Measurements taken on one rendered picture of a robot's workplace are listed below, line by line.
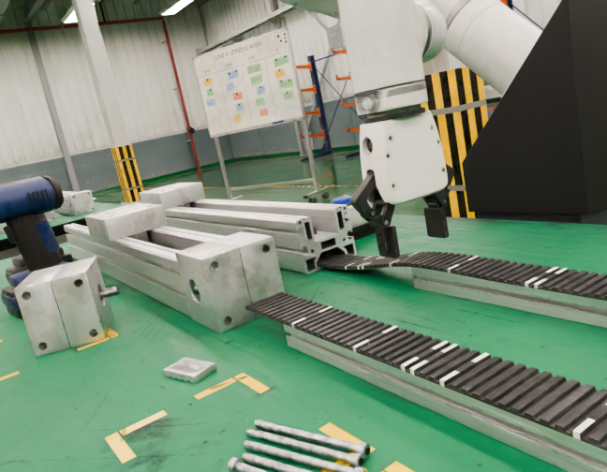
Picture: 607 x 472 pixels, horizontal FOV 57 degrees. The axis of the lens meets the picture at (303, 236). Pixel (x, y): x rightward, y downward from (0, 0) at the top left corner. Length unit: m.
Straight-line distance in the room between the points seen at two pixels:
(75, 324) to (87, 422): 0.24
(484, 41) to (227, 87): 6.05
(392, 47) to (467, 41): 0.45
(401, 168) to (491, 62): 0.45
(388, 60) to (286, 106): 5.84
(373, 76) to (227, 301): 0.31
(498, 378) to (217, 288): 0.37
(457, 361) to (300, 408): 0.14
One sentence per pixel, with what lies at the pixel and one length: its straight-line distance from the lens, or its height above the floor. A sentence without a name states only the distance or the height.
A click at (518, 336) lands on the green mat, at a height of 0.78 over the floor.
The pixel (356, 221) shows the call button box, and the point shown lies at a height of 0.81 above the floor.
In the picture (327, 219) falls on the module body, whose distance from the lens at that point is 0.89.
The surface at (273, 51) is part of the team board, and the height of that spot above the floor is 1.75.
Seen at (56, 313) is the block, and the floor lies 0.83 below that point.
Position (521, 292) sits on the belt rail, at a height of 0.80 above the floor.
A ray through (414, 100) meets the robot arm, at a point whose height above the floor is 1.00.
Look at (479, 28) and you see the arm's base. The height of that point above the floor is 1.10.
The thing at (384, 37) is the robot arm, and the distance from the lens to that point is 0.65.
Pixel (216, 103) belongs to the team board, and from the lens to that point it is 7.16.
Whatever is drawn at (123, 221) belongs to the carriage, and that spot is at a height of 0.89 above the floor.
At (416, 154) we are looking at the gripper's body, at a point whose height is 0.94.
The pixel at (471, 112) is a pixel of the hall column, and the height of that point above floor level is 0.79.
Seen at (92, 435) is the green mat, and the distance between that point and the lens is 0.56.
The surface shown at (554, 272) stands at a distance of 0.62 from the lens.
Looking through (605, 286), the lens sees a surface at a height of 0.81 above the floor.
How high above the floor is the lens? 1.02
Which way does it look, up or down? 12 degrees down
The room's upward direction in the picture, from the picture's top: 12 degrees counter-clockwise
